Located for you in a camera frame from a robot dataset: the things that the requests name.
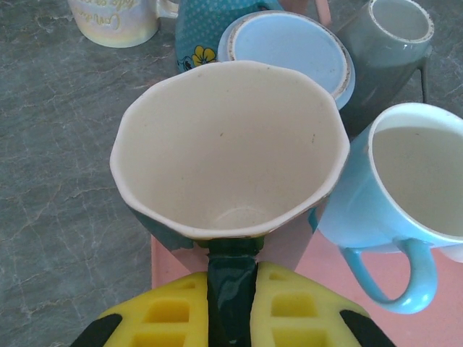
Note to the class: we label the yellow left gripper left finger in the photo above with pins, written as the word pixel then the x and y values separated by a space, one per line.
pixel 162 318

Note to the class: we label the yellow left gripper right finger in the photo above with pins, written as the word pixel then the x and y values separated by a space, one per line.
pixel 300 314

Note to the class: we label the light blue mug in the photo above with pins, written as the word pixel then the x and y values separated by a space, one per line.
pixel 361 209

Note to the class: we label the dark green faceted mug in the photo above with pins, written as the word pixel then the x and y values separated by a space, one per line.
pixel 224 144

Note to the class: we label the grey mug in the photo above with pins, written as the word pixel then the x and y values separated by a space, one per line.
pixel 380 79

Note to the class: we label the wide pale blue mug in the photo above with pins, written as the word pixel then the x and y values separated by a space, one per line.
pixel 285 47

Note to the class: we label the pearlescent mug with gold script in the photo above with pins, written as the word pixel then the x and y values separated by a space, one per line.
pixel 115 25

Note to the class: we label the teal dotted flower mug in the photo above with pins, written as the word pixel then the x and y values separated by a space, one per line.
pixel 202 29

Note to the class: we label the pink plastic tray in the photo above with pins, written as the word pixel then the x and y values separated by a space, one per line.
pixel 427 332

